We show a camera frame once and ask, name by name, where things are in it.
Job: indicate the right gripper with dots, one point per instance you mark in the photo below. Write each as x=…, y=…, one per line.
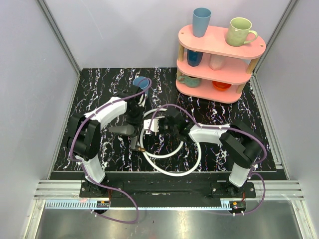
x=160, y=121

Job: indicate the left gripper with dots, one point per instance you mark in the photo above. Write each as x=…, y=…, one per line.
x=134, y=132

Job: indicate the black spray gun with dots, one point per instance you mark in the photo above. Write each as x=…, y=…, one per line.
x=132, y=132

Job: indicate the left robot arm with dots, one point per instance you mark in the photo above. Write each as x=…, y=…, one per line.
x=84, y=131

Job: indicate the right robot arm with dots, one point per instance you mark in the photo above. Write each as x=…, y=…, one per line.
x=245, y=148

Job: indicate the black marble mat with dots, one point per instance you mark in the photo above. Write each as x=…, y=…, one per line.
x=97, y=85

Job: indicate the blue cup on mat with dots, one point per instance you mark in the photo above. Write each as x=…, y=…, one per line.
x=142, y=82

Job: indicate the teal ceramic mug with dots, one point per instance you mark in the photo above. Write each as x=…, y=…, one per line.
x=189, y=81

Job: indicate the orange bowl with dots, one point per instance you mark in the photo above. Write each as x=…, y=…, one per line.
x=221, y=86

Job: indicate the pink three-tier shelf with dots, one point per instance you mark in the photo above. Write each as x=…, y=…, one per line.
x=209, y=68

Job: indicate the dark blue cup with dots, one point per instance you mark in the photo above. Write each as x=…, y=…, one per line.
x=194, y=57

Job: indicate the pink faceted cup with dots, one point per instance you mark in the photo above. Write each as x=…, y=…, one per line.
x=216, y=62

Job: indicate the green mug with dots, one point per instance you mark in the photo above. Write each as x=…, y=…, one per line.
x=240, y=32

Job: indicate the blue cup on shelf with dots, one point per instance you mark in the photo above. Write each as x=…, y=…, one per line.
x=200, y=21

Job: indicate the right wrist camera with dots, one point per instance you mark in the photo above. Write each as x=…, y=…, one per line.
x=151, y=126

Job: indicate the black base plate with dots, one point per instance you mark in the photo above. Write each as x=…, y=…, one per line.
x=202, y=183

